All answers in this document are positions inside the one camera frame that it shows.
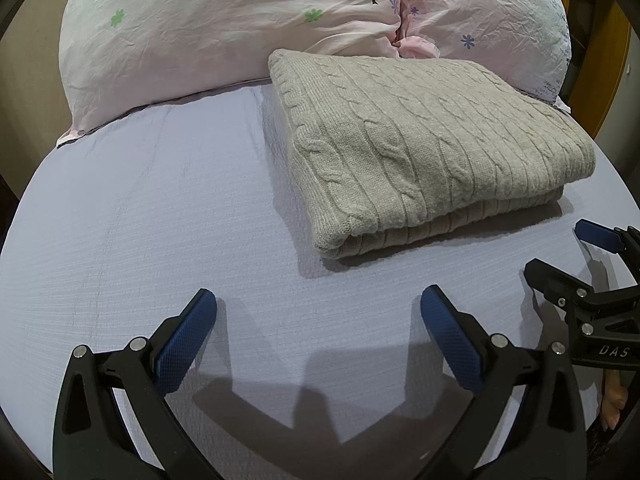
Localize grey cable knit sweater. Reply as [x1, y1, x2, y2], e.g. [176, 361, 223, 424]
[268, 48, 597, 261]

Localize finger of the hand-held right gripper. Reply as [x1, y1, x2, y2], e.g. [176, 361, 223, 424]
[523, 258, 640, 322]
[574, 218, 640, 266]

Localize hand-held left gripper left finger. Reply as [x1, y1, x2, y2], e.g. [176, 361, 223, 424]
[52, 288, 226, 480]

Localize lavender bed sheet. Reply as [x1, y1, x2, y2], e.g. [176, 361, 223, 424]
[0, 80, 623, 480]

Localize person's right hand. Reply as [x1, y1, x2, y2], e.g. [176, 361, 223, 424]
[599, 371, 629, 432]

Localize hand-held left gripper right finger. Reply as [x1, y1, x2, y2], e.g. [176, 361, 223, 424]
[420, 284, 588, 480]

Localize pale tree print pillow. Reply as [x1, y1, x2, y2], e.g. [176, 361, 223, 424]
[58, 0, 405, 133]

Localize wooden bed headboard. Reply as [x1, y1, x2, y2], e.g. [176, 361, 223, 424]
[559, 0, 634, 142]

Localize pink floral pillow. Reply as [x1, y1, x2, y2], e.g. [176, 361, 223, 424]
[397, 0, 572, 106]

